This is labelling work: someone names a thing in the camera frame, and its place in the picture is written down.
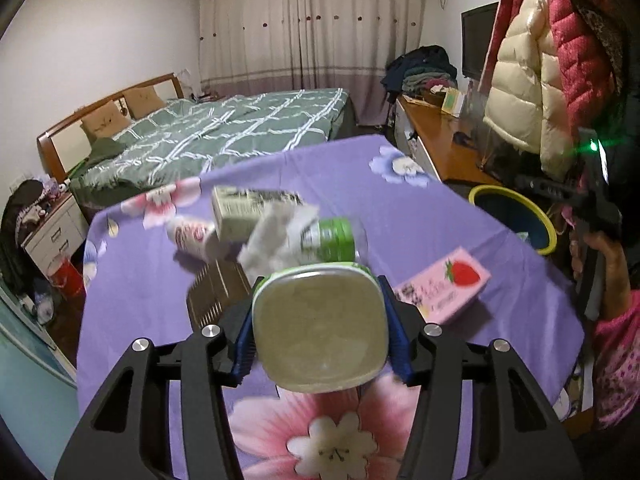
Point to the brown pillow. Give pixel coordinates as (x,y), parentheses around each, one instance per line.
(105,120)
(144,102)

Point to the pink strawberry carton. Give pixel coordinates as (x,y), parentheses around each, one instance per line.
(440,285)

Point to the green and white carton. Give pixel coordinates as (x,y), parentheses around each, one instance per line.
(235,215)

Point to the black television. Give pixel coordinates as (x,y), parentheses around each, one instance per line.
(479,42)

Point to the wooden sideboard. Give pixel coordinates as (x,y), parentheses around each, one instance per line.
(450,150)

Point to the pink and white curtain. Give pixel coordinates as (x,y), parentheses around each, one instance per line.
(310,25)

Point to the red puffer coat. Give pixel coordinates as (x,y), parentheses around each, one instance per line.
(580,35)

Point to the yellow-rimmed trash bin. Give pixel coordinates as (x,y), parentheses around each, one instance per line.
(515,220)

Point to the pile of clothes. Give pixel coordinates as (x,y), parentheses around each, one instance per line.
(422,70)

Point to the green box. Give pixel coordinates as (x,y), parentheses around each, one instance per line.
(454,101)

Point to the wooden bed headboard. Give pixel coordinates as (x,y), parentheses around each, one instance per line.
(60,145)

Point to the purple floral tablecloth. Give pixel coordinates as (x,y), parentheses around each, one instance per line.
(425,200)

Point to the white nightstand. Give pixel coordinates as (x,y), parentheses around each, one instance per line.
(55,227)

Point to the dark green cloth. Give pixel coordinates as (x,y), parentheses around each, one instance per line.
(100,152)

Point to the clutter on floor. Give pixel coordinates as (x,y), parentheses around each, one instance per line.
(39,305)

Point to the white bottle with pink label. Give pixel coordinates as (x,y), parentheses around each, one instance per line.
(190,235)

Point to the cream puffer jacket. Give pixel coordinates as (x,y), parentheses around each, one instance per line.
(525,90)

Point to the red bucket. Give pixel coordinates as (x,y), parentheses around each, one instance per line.
(66,277)

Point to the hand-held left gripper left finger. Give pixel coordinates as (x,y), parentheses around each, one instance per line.
(245,347)

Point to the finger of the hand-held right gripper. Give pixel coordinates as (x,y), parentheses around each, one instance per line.
(545,187)

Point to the white plastic bowl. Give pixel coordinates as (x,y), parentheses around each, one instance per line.
(320,330)

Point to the clear bottle with green label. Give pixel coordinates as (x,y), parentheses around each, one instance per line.
(332,237)

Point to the dark jacket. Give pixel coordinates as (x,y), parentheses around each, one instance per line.
(17,240)

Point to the bed with green quilt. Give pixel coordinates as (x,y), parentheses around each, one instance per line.
(225,130)

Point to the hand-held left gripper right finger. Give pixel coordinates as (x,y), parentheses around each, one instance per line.
(400,345)

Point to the frosted glass sliding door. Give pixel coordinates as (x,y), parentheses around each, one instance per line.
(30,385)

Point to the person's right forearm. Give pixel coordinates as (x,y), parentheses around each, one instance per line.
(622,360)

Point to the person's right hand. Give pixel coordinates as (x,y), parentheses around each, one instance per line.
(615,272)

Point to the crumpled white tissue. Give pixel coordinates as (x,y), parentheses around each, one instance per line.
(270,245)

